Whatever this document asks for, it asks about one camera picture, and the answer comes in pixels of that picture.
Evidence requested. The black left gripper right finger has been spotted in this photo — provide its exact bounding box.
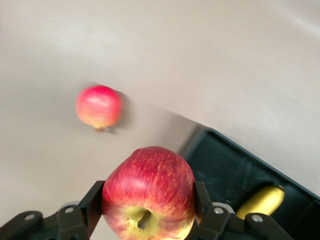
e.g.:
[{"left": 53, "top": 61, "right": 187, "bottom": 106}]
[{"left": 193, "top": 181, "right": 295, "bottom": 240}]

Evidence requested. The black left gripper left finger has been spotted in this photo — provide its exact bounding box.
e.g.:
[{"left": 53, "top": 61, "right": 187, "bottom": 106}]
[{"left": 0, "top": 180, "right": 106, "bottom": 240}]

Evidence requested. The yellow banana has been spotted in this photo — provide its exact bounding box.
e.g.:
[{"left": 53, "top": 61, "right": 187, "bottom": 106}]
[{"left": 236, "top": 184, "right": 286, "bottom": 221}]

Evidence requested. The red yellow apple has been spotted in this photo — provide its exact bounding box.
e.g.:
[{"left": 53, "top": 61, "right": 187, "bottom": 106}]
[{"left": 101, "top": 146, "right": 197, "bottom": 240}]

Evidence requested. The black rectangular plastic tray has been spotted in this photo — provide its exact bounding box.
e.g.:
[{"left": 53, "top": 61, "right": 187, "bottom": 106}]
[{"left": 179, "top": 128, "right": 320, "bottom": 240}]

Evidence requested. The red pomegranate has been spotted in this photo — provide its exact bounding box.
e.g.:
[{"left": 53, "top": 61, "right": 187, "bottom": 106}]
[{"left": 74, "top": 84, "right": 124, "bottom": 133}]

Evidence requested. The brown table mat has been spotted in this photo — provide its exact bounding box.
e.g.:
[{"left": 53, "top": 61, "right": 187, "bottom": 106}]
[{"left": 0, "top": 0, "right": 320, "bottom": 240}]

